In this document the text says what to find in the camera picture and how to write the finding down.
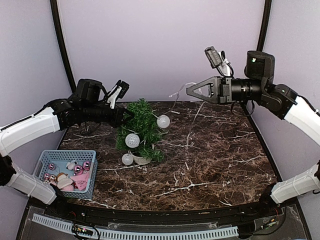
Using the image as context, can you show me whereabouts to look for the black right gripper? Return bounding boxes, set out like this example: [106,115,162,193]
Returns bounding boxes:
[186,75,266,105]

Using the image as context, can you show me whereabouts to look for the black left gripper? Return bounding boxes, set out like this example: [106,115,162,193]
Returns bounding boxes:
[82,102,134,128]

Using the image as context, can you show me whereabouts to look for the small green christmas tree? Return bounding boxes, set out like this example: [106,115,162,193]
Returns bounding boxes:
[115,98,165,163]

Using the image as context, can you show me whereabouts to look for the white ball string lights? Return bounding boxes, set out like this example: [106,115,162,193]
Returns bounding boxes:
[121,82,206,171]

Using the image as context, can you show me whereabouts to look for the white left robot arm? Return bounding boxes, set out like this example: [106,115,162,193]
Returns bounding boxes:
[0,79,134,218]

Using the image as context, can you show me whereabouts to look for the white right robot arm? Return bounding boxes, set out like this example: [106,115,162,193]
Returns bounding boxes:
[186,46,320,217]

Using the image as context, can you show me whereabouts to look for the pink bauble ornaments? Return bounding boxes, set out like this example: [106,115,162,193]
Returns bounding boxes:
[43,160,92,192]

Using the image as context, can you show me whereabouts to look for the light blue plastic basket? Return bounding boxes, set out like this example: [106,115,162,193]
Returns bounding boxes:
[33,150,98,200]

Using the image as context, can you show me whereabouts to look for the white perforated cable tray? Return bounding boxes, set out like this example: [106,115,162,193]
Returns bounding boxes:
[31,213,239,240]

